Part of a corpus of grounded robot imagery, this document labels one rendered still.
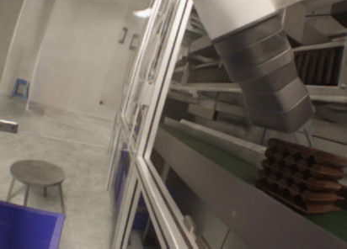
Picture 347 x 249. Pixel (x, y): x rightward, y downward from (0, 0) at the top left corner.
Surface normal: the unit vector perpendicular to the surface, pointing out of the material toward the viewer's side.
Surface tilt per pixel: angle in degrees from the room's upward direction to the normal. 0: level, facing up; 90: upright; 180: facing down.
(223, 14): 124
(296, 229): 90
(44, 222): 90
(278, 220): 90
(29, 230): 90
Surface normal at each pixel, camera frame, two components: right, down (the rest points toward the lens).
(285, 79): 0.38, 0.27
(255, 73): -0.43, 0.46
